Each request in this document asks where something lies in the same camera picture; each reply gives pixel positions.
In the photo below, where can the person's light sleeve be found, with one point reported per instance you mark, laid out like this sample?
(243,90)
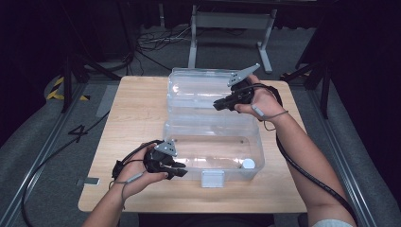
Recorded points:
(331,223)

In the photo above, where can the aluminium floor rail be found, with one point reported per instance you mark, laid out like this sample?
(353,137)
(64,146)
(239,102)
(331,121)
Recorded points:
(346,170)
(41,151)

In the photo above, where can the small white-capped bottle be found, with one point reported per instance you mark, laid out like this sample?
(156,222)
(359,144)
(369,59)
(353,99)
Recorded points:
(248,164)

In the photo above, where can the clear plastic storage box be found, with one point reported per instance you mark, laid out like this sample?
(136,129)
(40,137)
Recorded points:
(214,148)

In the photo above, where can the person's right hand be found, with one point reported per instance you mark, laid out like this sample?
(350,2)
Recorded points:
(266,102)

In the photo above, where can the grey tape piece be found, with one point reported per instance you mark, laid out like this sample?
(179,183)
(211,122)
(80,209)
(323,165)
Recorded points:
(90,181)

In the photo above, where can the person's left hand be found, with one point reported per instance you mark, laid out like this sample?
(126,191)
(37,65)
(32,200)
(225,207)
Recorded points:
(135,176)

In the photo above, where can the person's dark clothing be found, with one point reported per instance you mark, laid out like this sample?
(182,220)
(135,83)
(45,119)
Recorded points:
(205,221)

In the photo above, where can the grey metal desk frame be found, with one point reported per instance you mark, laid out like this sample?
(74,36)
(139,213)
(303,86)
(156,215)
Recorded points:
(231,20)

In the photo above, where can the yellow black hazard tape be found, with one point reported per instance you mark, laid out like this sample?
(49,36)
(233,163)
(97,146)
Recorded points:
(58,83)

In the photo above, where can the black metal stand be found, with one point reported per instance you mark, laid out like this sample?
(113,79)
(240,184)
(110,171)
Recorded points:
(318,74)
(66,82)

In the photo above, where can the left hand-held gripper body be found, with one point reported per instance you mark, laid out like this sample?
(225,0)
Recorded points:
(154,162)

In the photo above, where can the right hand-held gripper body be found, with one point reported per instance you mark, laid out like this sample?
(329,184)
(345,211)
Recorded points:
(242,93)

